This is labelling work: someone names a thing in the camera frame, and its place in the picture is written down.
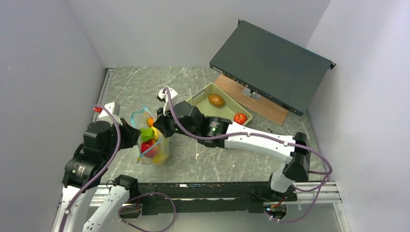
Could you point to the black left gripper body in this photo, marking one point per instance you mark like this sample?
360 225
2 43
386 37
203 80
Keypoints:
127 139

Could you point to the yellow lemon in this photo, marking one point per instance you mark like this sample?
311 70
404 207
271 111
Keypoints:
156 134

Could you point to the brown kiwi potato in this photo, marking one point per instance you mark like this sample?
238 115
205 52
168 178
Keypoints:
216 100

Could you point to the yellow green mango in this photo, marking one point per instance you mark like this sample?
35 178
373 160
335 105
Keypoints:
160 158

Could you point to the dark metal rack box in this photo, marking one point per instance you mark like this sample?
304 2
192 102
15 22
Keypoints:
277 69

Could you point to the wooden board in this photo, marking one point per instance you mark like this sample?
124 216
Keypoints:
255 102

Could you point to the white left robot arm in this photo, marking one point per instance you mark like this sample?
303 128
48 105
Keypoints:
80 182

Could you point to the red apple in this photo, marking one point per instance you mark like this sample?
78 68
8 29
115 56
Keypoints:
240 118

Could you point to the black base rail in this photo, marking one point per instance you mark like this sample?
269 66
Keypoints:
203 197

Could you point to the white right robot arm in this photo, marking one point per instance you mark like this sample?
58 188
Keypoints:
213 131

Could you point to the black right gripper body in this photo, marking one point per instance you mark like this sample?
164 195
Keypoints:
168 126

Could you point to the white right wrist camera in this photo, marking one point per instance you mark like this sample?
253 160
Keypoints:
168 96

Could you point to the green bell pepper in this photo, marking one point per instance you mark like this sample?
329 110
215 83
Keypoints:
146 134

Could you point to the clear blue-zip bag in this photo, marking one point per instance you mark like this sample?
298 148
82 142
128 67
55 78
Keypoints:
138 120

